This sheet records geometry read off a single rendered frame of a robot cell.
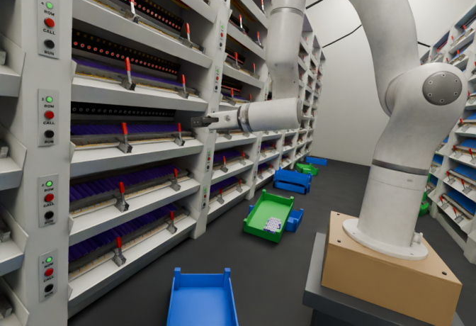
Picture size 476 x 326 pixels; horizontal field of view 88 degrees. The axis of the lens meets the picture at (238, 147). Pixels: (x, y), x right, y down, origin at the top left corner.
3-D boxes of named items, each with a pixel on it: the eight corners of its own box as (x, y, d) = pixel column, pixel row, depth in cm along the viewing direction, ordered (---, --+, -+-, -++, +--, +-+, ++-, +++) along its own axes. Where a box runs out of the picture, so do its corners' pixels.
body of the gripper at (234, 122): (240, 131, 67) (205, 133, 72) (253, 130, 77) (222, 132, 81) (238, 103, 67) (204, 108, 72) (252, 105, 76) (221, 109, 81)
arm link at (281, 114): (258, 104, 75) (247, 100, 67) (302, 99, 70) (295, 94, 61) (260, 132, 76) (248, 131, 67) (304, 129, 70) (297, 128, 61)
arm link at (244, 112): (248, 132, 67) (238, 132, 68) (259, 131, 75) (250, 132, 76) (246, 101, 66) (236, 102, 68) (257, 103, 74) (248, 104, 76)
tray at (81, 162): (200, 152, 116) (208, 135, 114) (65, 178, 62) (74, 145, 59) (171, 132, 123) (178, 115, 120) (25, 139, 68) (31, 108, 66)
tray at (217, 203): (248, 192, 185) (256, 177, 181) (203, 221, 131) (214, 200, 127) (227, 178, 192) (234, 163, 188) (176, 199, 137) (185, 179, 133)
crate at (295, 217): (301, 220, 160) (303, 208, 159) (295, 232, 142) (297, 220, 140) (258, 208, 172) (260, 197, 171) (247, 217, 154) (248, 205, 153)
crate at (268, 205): (278, 243, 128) (278, 232, 124) (243, 231, 136) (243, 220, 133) (293, 207, 152) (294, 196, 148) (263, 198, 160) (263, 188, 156)
